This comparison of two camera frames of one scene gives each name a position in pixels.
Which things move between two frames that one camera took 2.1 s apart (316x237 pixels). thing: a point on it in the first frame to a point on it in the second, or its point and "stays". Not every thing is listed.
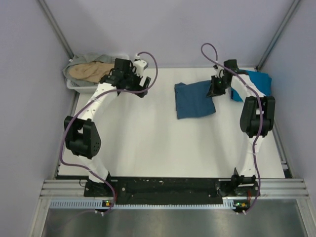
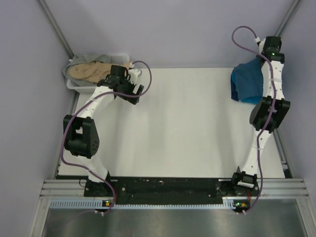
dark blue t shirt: (191, 100) to (247, 80)
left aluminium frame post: (69, 52) stays
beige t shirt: (93, 71) stays
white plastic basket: (91, 88) stays
